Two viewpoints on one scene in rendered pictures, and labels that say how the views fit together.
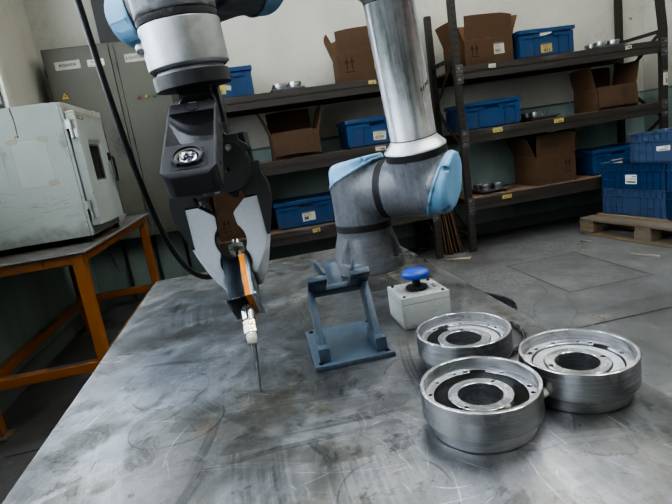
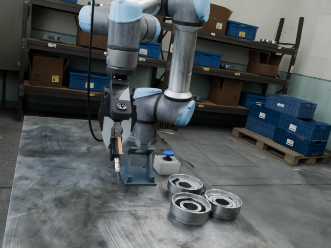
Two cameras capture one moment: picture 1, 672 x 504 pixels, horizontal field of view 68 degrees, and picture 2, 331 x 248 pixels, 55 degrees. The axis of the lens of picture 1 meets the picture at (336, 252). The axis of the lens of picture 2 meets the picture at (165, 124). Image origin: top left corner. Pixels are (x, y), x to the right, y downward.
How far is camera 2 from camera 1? 0.38 m
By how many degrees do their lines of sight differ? 15
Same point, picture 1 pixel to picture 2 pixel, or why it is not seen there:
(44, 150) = not seen: outside the picture
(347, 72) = not seen: hidden behind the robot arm
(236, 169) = not seen: hidden behind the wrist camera
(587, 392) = (223, 212)
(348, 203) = (141, 108)
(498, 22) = (222, 12)
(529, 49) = (233, 32)
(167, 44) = (120, 60)
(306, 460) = (128, 217)
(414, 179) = (174, 108)
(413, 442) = (165, 217)
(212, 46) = (134, 63)
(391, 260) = (152, 139)
